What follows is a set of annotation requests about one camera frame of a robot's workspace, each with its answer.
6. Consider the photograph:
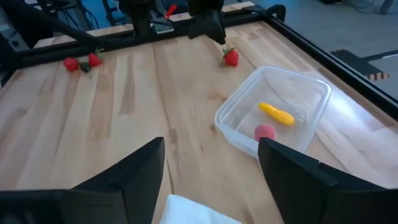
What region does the clear plastic tupperware container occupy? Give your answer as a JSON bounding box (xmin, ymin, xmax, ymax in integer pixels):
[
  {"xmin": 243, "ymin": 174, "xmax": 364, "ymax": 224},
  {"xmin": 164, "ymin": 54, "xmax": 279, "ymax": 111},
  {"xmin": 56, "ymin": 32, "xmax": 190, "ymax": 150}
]
[{"xmin": 214, "ymin": 65, "xmax": 333, "ymax": 160}]

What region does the yellow toy banana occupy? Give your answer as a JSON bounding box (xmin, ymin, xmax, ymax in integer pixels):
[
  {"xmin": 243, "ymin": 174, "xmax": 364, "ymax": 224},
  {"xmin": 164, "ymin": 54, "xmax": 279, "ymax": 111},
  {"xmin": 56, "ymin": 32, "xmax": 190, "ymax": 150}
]
[{"xmin": 257, "ymin": 102, "xmax": 296, "ymax": 126}]

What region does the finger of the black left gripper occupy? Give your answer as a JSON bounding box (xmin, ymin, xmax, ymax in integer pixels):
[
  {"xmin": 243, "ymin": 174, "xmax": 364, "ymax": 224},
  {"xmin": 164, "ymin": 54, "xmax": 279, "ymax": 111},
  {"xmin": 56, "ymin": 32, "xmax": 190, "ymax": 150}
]
[{"xmin": 187, "ymin": 11, "xmax": 227, "ymax": 45}]

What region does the red clamp handle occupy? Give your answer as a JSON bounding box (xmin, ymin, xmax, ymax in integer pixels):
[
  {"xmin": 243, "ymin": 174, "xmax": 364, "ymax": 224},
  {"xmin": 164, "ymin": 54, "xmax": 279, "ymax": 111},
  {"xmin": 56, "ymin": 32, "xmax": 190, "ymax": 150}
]
[{"xmin": 164, "ymin": 3, "xmax": 178, "ymax": 20}]

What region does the black corner cable guide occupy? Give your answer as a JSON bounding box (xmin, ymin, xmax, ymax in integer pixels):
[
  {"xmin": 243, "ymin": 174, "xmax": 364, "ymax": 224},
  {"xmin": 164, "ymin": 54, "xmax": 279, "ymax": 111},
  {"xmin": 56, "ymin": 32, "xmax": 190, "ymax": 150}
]
[{"xmin": 248, "ymin": 4, "xmax": 287, "ymax": 23}]

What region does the white folded cloth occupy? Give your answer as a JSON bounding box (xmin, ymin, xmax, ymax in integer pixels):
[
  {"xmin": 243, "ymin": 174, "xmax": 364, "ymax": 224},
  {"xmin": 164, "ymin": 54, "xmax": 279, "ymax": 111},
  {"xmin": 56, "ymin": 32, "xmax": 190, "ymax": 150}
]
[{"xmin": 159, "ymin": 194, "xmax": 243, "ymax": 224}]

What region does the pink red toy fruit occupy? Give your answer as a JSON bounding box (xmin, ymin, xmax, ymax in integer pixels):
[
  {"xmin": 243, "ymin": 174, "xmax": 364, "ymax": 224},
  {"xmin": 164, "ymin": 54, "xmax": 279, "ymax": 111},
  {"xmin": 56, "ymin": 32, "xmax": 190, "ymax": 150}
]
[{"xmin": 254, "ymin": 124, "xmax": 277, "ymax": 142}]

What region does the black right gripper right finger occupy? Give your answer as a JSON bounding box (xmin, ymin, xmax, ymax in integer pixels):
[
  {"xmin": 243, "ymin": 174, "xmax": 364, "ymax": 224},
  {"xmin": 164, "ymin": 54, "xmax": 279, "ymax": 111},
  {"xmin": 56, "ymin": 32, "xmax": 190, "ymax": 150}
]
[{"xmin": 257, "ymin": 137, "xmax": 398, "ymax": 224}]

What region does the black orange-striped floor cable ramp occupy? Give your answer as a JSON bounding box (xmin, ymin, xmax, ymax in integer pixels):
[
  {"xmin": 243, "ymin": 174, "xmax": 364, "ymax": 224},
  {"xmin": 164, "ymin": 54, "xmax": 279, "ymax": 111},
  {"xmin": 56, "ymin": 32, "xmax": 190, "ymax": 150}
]
[{"xmin": 330, "ymin": 49, "xmax": 398, "ymax": 82}]

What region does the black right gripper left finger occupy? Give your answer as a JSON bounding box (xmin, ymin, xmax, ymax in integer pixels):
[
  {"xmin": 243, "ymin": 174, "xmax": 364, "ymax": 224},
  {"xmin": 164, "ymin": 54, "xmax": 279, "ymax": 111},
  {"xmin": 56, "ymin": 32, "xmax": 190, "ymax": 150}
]
[{"xmin": 0, "ymin": 136, "xmax": 166, "ymax": 224}]

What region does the red toy strawberry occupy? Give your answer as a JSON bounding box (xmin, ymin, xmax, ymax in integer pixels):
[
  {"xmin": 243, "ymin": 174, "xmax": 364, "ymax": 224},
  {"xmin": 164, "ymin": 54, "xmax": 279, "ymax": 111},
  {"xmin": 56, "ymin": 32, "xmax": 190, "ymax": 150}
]
[
  {"xmin": 87, "ymin": 46, "xmax": 105, "ymax": 68},
  {"xmin": 63, "ymin": 56, "xmax": 80, "ymax": 73},
  {"xmin": 221, "ymin": 46, "xmax": 240, "ymax": 67}
]

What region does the black aluminium table frame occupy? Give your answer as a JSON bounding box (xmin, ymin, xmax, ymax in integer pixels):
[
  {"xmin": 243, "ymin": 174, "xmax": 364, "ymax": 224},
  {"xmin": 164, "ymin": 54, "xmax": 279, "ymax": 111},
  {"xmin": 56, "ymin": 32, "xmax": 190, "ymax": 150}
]
[{"xmin": 0, "ymin": 0, "xmax": 398, "ymax": 122}]

